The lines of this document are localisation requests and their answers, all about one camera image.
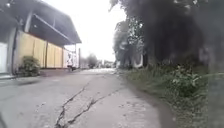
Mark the small tree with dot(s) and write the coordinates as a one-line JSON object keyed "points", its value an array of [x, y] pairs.
{"points": [[91, 60]]}

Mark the white fence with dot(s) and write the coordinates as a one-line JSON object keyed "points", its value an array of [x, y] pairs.
{"points": [[74, 59]]}

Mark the row of trees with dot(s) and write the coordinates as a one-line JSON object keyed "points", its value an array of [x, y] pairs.
{"points": [[160, 30]]}

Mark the grass verge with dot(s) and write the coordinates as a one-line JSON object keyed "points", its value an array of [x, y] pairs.
{"points": [[176, 86]]}

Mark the cracked grey concrete road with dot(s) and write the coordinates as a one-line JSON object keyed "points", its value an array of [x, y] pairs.
{"points": [[50, 100]]}

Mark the building with yellow walls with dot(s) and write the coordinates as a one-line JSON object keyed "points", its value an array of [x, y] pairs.
{"points": [[40, 50]]}

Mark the green bush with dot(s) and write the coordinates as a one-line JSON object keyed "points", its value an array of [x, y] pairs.
{"points": [[30, 66]]}

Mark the white wall with dark railing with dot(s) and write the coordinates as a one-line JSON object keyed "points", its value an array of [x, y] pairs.
{"points": [[138, 61]]}

